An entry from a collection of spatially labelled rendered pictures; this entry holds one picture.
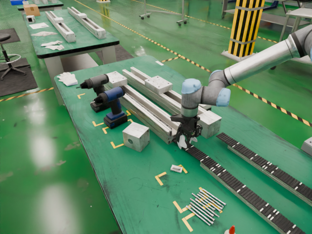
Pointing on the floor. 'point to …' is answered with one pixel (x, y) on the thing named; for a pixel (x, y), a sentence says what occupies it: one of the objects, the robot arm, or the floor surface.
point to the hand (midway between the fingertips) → (184, 143)
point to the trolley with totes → (305, 12)
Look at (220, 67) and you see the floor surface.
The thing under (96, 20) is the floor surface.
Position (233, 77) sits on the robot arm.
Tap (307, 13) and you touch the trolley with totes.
